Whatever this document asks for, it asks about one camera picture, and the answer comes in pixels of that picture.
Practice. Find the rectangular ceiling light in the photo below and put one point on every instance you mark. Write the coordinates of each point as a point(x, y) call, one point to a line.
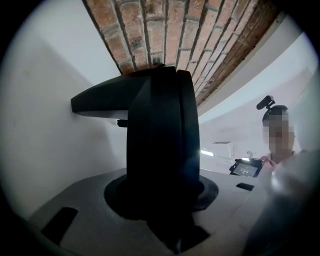
point(207, 152)

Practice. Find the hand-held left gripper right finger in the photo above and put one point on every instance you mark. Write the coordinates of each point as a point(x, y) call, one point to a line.
point(230, 205)

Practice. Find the black chest camera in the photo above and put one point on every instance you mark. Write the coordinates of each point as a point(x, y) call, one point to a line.
point(246, 170)

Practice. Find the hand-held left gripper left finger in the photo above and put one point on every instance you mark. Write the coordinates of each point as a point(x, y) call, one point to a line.
point(95, 220)

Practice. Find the person's head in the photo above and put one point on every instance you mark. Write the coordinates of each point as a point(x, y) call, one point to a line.
point(278, 135)

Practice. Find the black head camera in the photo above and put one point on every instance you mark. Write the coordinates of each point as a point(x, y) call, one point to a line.
point(265, 102)

